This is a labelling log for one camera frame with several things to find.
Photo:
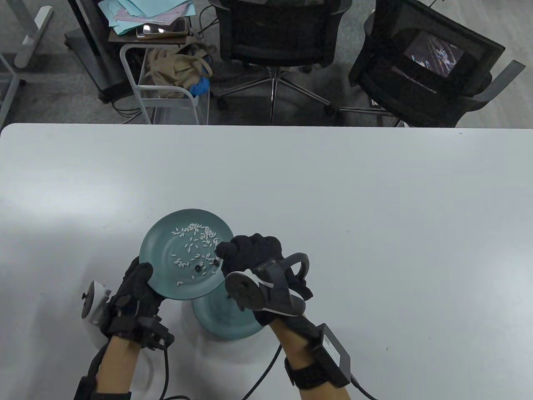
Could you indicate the person's left hand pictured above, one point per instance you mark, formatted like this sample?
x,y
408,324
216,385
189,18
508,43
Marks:
x,y
131,293

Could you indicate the person's right hand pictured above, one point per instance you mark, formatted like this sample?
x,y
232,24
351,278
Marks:
x,y
254,250

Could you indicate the teal plate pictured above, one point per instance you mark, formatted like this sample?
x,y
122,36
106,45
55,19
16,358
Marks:
x,y
162,250
225,321

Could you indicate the group of coffee beans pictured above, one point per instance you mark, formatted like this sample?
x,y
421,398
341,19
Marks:
x,y
198,269

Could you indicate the person's left forearm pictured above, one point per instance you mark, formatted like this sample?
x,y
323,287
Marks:
x,y
116,366

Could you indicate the person's right forearm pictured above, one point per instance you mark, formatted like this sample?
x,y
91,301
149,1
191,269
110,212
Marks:
x,y
295,341

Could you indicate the black right forearm sensor box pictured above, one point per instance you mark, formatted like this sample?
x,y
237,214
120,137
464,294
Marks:
x,y
333,354

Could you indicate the grey left hand tracker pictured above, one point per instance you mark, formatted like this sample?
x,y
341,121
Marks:
x,y
95,300

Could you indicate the grey hand tracker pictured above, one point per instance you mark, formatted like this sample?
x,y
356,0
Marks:
x,y
95,300
245,291

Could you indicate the grey right hand tracker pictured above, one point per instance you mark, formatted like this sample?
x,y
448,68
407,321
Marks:
x,y
245,291

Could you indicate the black left wrist module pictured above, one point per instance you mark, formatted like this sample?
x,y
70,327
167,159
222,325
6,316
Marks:
x,y
156,333

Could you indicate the scattered white rice grains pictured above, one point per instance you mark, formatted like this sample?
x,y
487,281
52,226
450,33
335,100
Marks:
x,y
193,227

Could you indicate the blue gloves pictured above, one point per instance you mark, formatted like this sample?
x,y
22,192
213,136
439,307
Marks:
x,y
200,86

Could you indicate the beige cloth bag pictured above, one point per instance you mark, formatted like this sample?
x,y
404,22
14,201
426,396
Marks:
x,y
175,68

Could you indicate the black chair with grey armrest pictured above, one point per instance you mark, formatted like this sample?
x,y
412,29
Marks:
x,y
387,83

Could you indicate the black mesh office chair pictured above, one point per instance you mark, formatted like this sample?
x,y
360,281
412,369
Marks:
x,y
275,33

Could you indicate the phone with shiny screen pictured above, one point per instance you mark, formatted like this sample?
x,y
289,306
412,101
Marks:
x,y
160,28

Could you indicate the white desk leg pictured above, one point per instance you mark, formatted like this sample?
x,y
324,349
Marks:
x,y
32,37
16,81

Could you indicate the brown side table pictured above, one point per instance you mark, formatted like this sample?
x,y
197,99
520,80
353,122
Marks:
x,y
125,38

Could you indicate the stack of light blue papers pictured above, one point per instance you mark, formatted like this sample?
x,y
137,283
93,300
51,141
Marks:
x,y
137,8

